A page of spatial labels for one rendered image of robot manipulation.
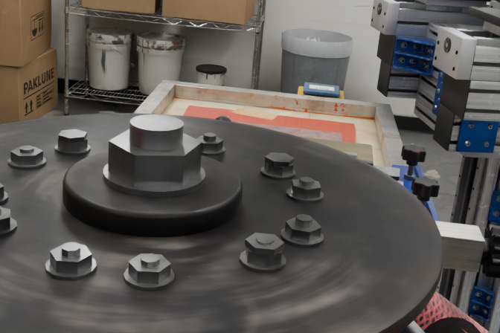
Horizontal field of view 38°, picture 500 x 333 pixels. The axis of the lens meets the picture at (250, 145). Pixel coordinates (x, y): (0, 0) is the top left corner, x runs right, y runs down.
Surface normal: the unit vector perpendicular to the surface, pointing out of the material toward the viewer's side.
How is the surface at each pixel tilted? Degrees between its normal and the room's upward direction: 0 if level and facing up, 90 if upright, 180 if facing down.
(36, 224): 0
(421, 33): 90
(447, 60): 90
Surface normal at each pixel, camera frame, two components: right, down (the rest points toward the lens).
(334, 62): 0.44, 0.39
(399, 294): 0.08, -0.94
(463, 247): -0.10, 0.32
